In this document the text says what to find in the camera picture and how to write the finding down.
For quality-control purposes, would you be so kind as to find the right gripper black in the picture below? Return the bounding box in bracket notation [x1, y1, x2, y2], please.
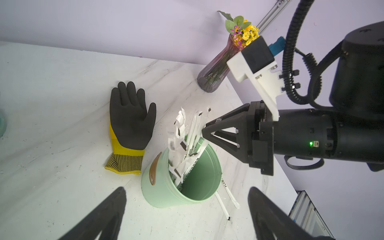
[202, 101, 274, 176]

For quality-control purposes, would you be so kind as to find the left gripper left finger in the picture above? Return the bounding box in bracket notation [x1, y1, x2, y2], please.
[61, 187, 127, 240]

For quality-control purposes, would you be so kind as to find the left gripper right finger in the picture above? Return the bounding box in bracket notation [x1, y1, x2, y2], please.
[248, 187, 332, 240]

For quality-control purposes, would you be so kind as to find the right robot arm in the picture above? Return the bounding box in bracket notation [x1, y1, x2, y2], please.
[202, 1, 384, 176]

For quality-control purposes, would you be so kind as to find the bundle of wrapped straws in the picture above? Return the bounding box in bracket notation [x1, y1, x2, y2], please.
[168, 108, 211, 191]

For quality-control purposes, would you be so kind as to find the green storage cup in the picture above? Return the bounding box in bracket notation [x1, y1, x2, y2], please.
[141, 139, 222, 208]

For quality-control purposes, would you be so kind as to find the purple glass vase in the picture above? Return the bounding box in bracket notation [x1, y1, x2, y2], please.
[197, 35, 240, 93]

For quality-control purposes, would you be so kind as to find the black yellow work glove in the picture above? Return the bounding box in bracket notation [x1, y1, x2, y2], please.
[105, 82, 157, 175]

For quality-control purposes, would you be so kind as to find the yellow flower bouquet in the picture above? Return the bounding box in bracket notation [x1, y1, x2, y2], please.
[218, 11, 260, 50]

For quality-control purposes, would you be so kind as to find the green hand brush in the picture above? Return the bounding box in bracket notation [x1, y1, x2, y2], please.
[0, 110, 7, 137]

